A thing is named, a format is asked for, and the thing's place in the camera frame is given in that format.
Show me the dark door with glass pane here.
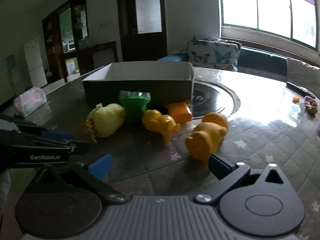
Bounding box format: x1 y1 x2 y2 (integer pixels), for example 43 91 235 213
116 0 167 62

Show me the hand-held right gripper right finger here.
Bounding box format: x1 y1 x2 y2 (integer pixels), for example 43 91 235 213
194 154 297 205

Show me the black remote control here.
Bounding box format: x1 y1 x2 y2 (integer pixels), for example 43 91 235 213
286 81 316 99

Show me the orange snack packet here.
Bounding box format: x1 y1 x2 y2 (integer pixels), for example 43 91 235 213
165 102 193 123

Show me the dark green sofa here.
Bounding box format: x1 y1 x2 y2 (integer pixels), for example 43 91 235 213
237 46 288 82

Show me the dark wooden sideboard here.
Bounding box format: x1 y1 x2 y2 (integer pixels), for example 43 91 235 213
77 41 118 75

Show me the orange rubber duck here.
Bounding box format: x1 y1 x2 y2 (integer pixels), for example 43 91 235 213
184 112 229 165

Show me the green snack packet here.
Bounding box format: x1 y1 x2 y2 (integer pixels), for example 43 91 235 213
118 91 152 123

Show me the round black turntable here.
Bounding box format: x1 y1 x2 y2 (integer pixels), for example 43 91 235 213
190 80 241 119

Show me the white quilted cushion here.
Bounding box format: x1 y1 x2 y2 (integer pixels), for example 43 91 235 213
286 57 320 98

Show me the black white storage box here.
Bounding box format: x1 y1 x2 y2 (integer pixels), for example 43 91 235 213
82 61 195 108

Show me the pink tissue pack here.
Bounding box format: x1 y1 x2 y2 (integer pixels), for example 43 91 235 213
14 86 47 118

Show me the green framed window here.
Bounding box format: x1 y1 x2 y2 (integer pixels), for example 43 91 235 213
219 0 318 49

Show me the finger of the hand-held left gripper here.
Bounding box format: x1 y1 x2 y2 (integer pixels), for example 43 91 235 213
37 139 90 156
15 121 74 142

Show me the white refrigerator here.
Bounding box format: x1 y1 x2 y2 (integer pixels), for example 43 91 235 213
24 38 48 88

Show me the yellow rubber duck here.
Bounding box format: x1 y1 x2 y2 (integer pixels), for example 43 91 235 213
142 109 181 145

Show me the butterfly print pillow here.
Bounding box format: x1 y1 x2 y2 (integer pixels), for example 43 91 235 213
192 35 242 50
187 40 239 71

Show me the blue cushion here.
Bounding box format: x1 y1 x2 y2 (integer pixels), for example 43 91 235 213
157 53 189 62

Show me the dark wooden glass cabinet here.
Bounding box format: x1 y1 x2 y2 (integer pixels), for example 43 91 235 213
42 0 89 83

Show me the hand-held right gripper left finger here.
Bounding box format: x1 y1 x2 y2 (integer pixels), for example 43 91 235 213
24 153 127 205

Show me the pink toy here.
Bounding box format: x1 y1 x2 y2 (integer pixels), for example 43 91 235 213
304 96 317 108

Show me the pale yellow plush duck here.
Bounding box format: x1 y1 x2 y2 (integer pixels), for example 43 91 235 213
78 103 126 143

